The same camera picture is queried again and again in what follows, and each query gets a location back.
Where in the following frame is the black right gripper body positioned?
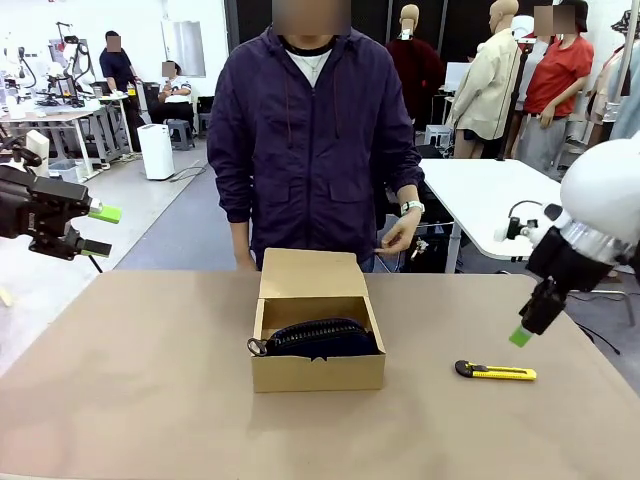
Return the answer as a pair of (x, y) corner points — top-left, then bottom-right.
(527, 227), (619, 294)

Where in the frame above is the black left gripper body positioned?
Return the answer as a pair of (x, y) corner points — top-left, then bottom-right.
(0, 164), (94, 242)

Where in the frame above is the yellow black utility knife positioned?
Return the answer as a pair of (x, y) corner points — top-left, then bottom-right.
(454, 359), (538, 383)

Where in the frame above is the navy blue zipper pouch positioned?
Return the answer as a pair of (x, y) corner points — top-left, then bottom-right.
(246, 317), (379, 362)

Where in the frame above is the brown cardboard box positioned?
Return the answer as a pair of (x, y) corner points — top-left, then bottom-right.
(251, 247), (387, 394)

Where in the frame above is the person's right forearm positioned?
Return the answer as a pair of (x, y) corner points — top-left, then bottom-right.
(227, 199), (254, 256)

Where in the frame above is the person's left forearm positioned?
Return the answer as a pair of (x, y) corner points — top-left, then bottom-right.
(384, 164), (425, 206)

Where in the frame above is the person's right hand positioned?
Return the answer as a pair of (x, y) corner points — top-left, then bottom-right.
(233, 249), (259, 273)

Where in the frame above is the person's left hand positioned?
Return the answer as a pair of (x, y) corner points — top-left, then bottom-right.
(374, 212), (419, 256)

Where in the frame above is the clear storage bin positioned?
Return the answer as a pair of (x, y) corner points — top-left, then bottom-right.
(47, 158), (84, 184)

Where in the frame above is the white air purifier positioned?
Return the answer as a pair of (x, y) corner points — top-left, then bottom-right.
(136, 123), (176, 181)

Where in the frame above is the background workbench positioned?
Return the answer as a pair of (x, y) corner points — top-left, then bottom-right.
(0, 95), (134, 179)

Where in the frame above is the white table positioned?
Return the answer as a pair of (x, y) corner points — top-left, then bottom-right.
(418, 158), (640, 301)

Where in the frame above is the black equipment cart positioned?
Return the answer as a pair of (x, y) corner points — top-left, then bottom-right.
(379, 144), (457, 274)

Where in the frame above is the seated person in white shirt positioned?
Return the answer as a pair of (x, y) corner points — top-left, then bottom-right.
(148, 60), (196, 127)

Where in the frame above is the background person in dark shirt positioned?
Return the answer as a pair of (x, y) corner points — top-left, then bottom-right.
(98, 30), (144, 152)

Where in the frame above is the mannequin in light blue garment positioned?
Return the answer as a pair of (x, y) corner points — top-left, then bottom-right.
(584, 9), (640, 151)

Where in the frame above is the mannequin in beige jacket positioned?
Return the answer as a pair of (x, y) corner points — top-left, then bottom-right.
(446, 0), (524, 160)

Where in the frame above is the person in purple jacket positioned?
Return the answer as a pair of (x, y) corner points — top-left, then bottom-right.
(206, 0), (426, 274)

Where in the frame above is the mannequin in dark red sweater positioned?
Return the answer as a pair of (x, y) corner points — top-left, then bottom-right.
(384, 3), (446, 126)

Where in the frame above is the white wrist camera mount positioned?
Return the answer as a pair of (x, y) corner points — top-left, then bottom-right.
(494, 199), (565, 247)

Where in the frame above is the black floor cable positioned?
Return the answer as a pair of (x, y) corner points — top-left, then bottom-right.
(169, 159), (209, 184)
(574, 319), (622, 356)

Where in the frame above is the white rectangular wall panel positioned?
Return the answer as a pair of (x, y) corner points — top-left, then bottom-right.
(160, 19), (207, 79)

